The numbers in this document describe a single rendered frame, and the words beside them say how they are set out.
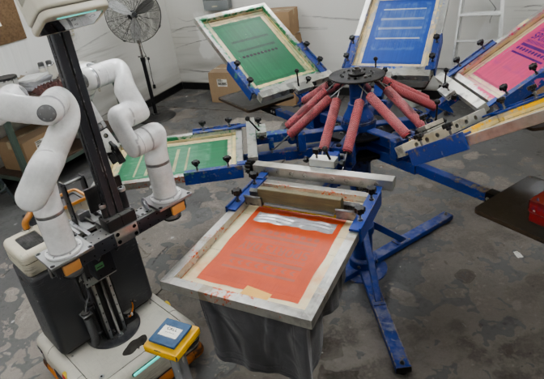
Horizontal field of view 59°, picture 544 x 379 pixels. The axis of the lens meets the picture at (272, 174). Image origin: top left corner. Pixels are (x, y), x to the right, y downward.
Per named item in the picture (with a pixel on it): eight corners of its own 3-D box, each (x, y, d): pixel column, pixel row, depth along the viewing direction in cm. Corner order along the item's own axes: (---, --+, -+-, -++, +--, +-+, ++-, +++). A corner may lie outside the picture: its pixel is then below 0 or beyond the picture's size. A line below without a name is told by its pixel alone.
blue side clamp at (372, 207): (361, 244, 185) (361, 228, 181) (349, 241, 187) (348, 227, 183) (381, 204, 208) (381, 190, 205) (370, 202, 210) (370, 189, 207)
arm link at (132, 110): (128, 47, 178) (86, 61, 165) (176, 137, 186) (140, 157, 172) (110, 61, 188) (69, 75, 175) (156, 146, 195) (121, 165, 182)
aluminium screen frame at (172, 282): (312, 330, 147) (311, 321, 145) (161, 289, 173) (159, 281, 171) (379, 201, 208) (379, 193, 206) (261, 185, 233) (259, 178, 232)
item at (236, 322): (312, 394, 177) (303, 307, 157) (210, 360, 196) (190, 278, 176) (316, 388, 179) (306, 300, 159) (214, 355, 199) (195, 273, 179)
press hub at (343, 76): (385, 294, 292) (384, 78, 230) (325, 280, 309) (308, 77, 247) (400, 256, 322) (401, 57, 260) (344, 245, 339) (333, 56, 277)
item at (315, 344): (315, 389, 178) (305, 302, 158) (306, 385, 180) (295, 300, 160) (352, 305, 214) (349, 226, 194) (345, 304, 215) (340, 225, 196)
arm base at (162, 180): (140, 196, 198) (131, 163, 190) (165, 184, 205) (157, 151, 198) (162, 207, 187) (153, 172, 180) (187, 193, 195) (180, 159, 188)
